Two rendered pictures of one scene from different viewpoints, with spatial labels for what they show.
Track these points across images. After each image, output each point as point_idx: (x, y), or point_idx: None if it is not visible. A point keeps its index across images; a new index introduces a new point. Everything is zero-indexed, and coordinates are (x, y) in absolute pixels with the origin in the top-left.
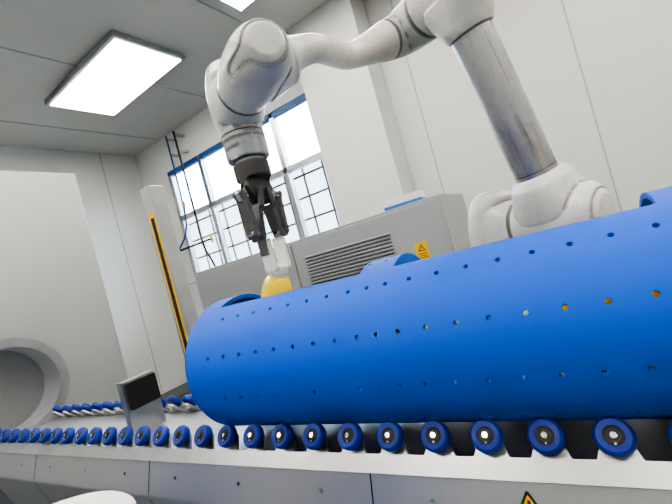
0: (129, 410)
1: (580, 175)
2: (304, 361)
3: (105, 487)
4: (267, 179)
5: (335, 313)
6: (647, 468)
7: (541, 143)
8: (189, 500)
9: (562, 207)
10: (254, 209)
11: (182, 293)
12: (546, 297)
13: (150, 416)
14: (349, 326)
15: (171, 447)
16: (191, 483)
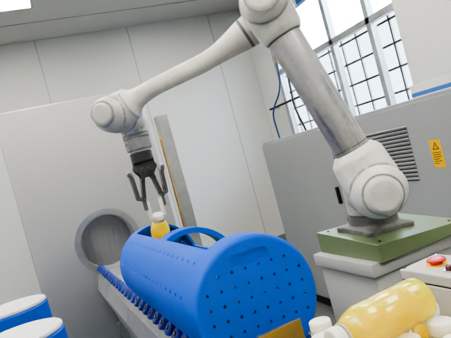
0: None
1: (376, 159)
2: (137, 280)
3: (119, 313)
4: (152, 159)
5: (143, 259)
6: None
7: (339, 131)
8: (134, 332)
9: (349, 188)
10: (140, 182)
11: (181, 194)
12: (168, 284)
13: None
14: (143, 269)
15: None
16: (135, 324)
